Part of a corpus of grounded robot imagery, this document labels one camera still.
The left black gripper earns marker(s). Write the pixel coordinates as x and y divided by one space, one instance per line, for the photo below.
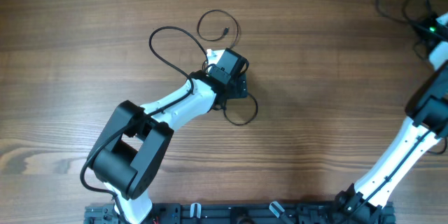
238 87

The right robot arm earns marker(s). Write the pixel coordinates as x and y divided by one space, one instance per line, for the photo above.
424 126

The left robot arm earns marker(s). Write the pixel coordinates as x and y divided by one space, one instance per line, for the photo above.
129 151

